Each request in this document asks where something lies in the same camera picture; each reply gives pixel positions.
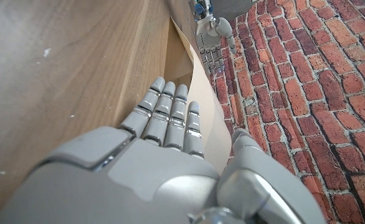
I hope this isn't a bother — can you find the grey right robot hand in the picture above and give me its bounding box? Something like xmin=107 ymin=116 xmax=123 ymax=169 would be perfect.
xmin=0 ymin=76 xmax=326 ymax=224

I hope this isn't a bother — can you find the thin beige paper folder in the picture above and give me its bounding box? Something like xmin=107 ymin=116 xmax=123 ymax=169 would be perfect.
xmin=169 ymin=16 xmax=234 ymax=175

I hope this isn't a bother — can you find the red brick printed backdrop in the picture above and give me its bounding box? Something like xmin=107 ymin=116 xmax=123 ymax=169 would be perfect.
xmin=209 ymin=0 xmax=365 ymax=224

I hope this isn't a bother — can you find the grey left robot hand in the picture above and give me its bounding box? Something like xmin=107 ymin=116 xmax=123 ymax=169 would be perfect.
xmin=194 ymin=14 xmax=238 ymax=78

